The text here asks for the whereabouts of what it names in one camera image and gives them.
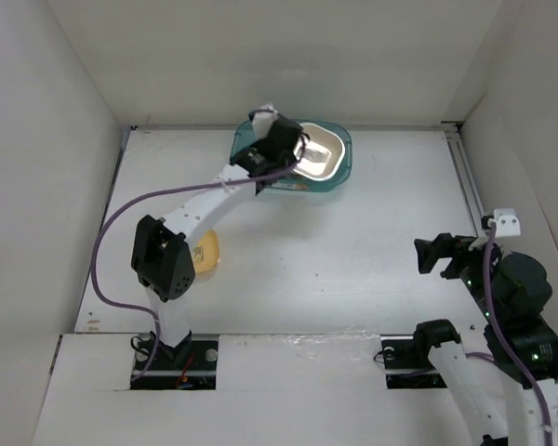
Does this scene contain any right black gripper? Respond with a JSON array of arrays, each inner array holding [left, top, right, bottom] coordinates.
[[414, 230, 505, 321]]

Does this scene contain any beige plate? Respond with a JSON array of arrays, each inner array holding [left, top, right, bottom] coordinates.
[[293, 122, 345, 182]]

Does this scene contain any yellow plate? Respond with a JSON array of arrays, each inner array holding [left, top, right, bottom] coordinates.
[[192, 230, 220, 275]]

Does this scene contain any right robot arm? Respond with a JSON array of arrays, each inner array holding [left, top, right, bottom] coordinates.
[[411, 233, 558, 445]]

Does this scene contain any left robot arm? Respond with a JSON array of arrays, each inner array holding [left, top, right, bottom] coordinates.
[[131, 117, 309, 369]]

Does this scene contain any teal plastic bin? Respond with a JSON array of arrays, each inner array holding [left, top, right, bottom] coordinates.
[[230, 119, 353, 194]]

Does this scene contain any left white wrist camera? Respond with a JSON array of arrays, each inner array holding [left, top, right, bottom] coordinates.
[[248, 102, 279, 140]]

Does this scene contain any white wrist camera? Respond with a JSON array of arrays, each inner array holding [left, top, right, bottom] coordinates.
[[481, 208, 522, 238], [248, 102, 279, 140]]

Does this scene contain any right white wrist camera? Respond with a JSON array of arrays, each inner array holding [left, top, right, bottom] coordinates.
[[481, 208, 522, 238]]

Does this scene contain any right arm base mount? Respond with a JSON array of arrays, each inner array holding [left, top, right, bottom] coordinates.
[[374, 334, 446, 390]]

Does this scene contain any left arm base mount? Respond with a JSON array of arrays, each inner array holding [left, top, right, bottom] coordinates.
[[129, 336, 219, 391]]

